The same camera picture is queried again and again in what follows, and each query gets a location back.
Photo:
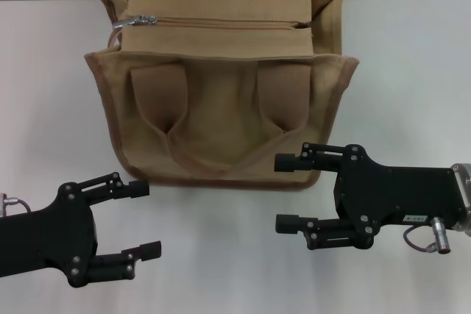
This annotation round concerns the khaki canvas food bag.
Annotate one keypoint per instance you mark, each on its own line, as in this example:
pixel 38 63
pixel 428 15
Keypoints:
pixel 221 115

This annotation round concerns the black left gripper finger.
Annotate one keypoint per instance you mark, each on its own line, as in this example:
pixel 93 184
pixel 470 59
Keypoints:
pixel 138 189
pixel 149 250

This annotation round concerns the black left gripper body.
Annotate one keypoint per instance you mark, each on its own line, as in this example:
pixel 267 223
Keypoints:
pixel 55 233

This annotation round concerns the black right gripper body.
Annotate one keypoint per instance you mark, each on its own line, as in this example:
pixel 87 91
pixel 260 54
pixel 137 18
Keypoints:
pixel 390 196

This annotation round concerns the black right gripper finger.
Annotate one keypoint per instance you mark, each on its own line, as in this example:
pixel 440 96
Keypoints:
pixel 287 163
pixel 289 224

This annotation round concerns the silver metal zipper pull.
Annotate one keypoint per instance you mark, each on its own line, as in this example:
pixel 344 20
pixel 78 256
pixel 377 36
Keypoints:
pixel 138 20

